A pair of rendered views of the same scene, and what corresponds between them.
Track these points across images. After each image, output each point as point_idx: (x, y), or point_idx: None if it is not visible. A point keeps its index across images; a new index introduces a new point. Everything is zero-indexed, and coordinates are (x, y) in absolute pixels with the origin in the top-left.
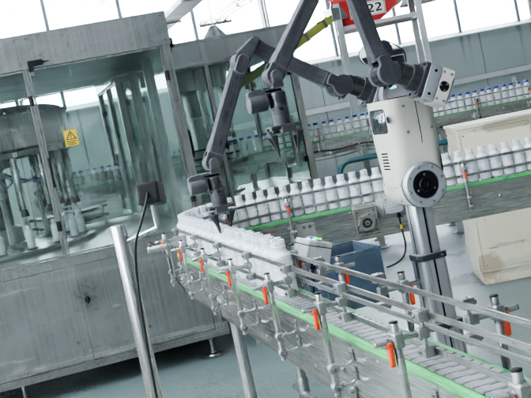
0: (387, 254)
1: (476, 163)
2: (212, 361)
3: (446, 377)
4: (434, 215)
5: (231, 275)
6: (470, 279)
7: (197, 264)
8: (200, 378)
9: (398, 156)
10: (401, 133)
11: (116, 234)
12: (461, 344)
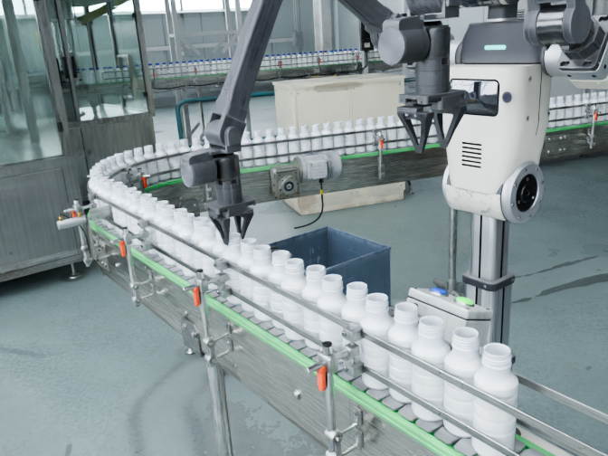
0: None
1: (386, 131)
2: (74, 284)
3: None
4: (345, 180)
5: (326, 373)
6: (285, 208)
7: (144, 258)
8: (68, 308)
9: (507, 152)
10: (520, 118)
11: None
12: None
